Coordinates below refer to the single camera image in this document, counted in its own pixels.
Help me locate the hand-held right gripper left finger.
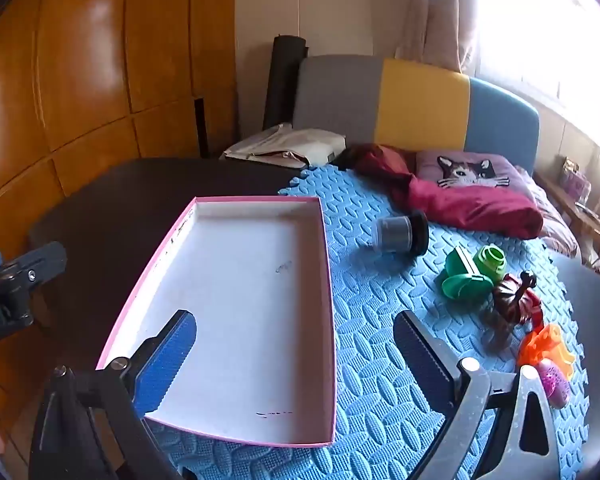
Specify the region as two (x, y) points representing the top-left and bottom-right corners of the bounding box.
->
(28, 309), (197, 480)

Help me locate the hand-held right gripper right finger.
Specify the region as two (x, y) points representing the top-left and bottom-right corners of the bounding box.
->
(393, 310), (563, 480)

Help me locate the dark green toy piece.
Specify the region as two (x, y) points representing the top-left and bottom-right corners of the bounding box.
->
(441, 247), (496, 302)

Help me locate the pink cardboard box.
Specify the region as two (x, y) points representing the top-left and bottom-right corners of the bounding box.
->
(96, 196), (338, 448)

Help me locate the dark red toy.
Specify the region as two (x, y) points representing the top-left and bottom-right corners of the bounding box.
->
(494, 270), (544, 332)

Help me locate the light green toy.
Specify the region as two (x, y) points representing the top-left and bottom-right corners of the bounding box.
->
(474, 244), (509, 281)

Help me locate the small orange toy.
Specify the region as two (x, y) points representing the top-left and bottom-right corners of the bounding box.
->
(519, 322), (577, 382)

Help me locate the magenta dotted toy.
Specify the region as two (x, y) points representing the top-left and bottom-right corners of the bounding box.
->
(536, 357), (572, 407)

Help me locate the blue foam mat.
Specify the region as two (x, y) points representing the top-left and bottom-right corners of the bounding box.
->
(150, 165), (588, 480)

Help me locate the dark red cloth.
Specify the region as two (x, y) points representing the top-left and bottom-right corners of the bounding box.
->
(352, 143), (544, 238)

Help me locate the wooden wardrobe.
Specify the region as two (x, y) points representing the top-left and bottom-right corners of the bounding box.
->
(0, 0), (239, 411)

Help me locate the purple cat print pillow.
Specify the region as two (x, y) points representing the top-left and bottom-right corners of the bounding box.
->
(416, 150), (526, 196)

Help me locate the pink blanket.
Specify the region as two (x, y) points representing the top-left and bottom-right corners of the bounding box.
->
(515, 164), (582, 258)

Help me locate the wooden desk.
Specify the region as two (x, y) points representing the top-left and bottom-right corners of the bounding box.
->
(534, 170), (600, 266)

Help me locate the purple box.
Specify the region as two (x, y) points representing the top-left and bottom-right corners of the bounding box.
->
(559, 156), (592, 203)

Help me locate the white bag with papers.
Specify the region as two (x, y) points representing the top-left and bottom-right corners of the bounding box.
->
(222, 124), (347, 170)

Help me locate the grey yellow blue headboard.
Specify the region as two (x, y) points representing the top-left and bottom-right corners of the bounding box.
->
(292, 55), (540, 176)

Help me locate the black rolled mat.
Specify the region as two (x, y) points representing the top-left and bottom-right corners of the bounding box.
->
(263, 35), (309, 132)

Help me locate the window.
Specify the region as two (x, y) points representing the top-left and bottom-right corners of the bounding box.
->
(477, 0), (600, 153)

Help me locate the pink patterned curtain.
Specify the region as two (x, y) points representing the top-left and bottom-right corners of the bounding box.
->
(394, 0), (483, 75)

